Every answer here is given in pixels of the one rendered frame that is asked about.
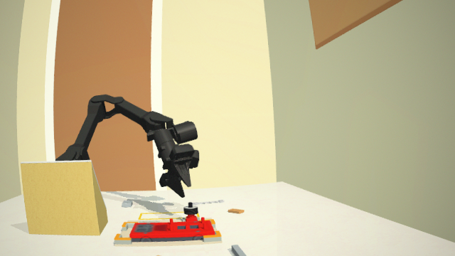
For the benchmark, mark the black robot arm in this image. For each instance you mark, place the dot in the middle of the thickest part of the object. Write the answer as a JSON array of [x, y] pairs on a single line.
[[152, 122]]

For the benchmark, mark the black wheel with white hub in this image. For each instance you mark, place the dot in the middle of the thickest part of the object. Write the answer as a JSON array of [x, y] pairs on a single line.
[[190, 211]]

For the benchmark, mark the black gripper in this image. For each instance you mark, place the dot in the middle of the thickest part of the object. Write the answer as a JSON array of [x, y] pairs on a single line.
[[176, 159]]

